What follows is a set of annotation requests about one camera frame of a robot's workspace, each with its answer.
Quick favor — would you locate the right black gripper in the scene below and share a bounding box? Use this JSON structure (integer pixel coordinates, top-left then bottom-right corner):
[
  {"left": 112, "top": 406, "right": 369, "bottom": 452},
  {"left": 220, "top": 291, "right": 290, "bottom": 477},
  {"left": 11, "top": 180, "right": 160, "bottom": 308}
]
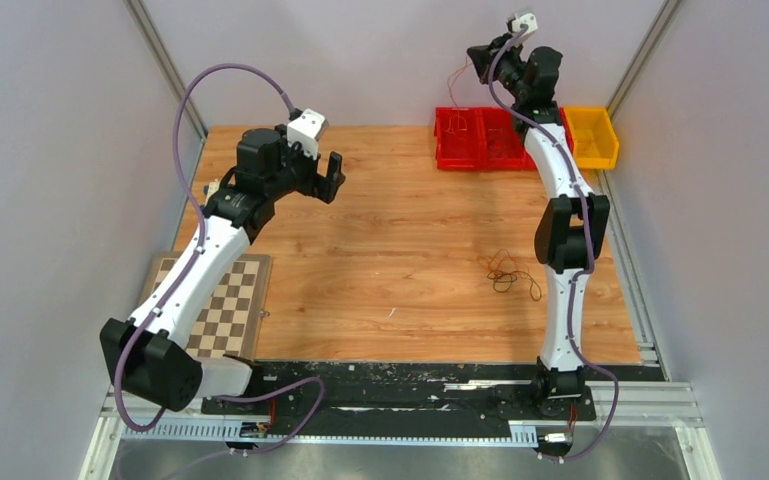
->
[{"left": 470, "top": 34, "right": 531, "bottom": 103}]

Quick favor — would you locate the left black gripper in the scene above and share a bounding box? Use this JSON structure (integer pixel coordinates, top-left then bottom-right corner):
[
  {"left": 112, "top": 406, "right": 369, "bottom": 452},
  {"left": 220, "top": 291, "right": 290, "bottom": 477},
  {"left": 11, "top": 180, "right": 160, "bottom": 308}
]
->
[{"left": 266, "top": 125, "right": 346, "bottom": 204}]

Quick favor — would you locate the orange wire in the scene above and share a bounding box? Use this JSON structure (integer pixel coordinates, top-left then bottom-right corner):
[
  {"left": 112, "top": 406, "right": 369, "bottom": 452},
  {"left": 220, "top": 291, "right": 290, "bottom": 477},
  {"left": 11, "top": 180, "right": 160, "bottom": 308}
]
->
[
  {"left": 476, "top": 248, "right": 531, "bottom": 280},
  {"left": 446, "top": 56, "right": 475, "bottom": 144}
]

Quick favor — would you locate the dark brown wire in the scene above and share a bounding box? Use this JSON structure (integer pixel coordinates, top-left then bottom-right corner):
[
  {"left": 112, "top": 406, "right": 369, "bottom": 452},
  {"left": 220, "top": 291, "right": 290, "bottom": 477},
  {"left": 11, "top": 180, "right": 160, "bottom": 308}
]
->
[
  {"left": 486, "top": 264, "right": 544, "bottom": 303},
  {"left": 486, "top": 129, "right": 524, "bottom": 164}
]

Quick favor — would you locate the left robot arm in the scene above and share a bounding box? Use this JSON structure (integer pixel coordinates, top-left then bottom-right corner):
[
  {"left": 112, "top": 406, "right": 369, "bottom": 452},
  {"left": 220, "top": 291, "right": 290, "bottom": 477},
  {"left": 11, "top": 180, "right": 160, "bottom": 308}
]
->
[{"left": 100, "top": 119, "right": 345, "bottom": 414}]

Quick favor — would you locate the middle red bin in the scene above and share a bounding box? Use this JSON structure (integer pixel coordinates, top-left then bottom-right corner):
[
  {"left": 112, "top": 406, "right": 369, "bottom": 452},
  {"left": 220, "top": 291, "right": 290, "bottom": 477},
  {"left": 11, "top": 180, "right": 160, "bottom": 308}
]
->
[{"left": 478, "top": 107, "right": 535, "bottom": 171}]

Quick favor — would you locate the right red bin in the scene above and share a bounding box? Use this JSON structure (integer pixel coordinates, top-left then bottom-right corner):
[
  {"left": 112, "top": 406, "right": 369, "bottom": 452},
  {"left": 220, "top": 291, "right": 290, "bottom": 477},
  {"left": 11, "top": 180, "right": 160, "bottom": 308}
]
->
[{"left": 523, "top": 116, "right": 575, "bottom": 178}]

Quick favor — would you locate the toy block car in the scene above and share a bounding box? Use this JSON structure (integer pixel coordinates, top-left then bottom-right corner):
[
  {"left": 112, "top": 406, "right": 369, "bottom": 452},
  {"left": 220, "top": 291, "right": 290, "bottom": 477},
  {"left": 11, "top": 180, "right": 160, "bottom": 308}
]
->
[{"left": 204, "top": 180, "right": 221, "bottom": 203}]

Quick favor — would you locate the yellow bin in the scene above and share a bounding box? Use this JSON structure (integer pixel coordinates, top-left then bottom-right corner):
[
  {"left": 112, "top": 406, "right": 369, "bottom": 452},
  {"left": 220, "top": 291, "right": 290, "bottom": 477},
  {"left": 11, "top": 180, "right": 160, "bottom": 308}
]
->
[{"left": 563, "top": 107, "right": 620, "bottom": 170}]

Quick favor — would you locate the wooden chessboard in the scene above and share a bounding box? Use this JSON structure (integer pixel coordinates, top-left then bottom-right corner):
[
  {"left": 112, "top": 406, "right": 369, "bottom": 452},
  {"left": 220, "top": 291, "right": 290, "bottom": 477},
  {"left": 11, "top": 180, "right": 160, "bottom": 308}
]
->
[{"left": 138, "top": 251, "right": 274, "bottom": 362}]

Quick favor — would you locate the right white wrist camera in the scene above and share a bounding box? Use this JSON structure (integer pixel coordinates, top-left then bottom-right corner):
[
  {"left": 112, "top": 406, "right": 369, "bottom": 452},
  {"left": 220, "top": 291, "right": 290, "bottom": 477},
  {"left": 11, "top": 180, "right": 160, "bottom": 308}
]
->
[{"left": 507, "top": 10, "right": 539, "bottom": 45}]

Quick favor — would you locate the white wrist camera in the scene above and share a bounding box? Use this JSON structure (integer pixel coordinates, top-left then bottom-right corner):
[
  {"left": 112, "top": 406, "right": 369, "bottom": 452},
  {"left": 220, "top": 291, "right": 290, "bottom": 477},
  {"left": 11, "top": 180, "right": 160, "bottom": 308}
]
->
[
  {"left": 507, "top": 10, "right": 539, "bottom": 45},
  {"left": 286, "top": 109, "right": 329, "bottom": 160}
]

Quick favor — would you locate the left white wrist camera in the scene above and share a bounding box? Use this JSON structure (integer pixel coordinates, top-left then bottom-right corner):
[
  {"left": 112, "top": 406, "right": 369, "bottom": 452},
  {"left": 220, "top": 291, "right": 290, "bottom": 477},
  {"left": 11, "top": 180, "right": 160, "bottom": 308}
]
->
[{"left": 286, "top": 109, "right": 329, "bottom": 160}]

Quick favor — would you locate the slotted cable duct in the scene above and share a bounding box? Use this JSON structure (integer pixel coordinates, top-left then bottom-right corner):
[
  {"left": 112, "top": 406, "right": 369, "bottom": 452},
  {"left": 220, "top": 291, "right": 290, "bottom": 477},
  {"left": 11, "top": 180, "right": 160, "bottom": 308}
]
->
[{"left": 121, "top": 419, "right": 538, "bottom": 448}]

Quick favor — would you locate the aluminium frame rail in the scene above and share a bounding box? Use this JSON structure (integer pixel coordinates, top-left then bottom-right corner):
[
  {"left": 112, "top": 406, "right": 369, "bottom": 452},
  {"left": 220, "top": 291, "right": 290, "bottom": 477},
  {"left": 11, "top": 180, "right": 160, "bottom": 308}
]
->
[{"left": 100, "top": 372, "right": 705, "bottom": 429}]

